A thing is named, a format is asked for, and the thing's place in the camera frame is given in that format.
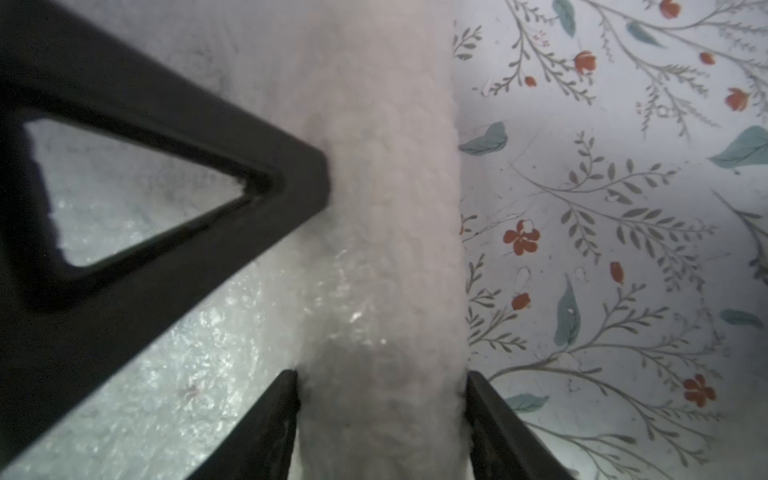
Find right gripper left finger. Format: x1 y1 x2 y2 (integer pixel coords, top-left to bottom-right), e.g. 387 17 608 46
188 370 300 480

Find bubble wrap sheet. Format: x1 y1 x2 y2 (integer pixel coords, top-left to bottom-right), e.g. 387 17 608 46
4 1 469 479

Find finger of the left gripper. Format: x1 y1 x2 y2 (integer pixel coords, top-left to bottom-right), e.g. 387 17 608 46
1 1 330 464

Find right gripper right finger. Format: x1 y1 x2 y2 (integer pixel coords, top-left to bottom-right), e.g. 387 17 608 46
465 371 573 480

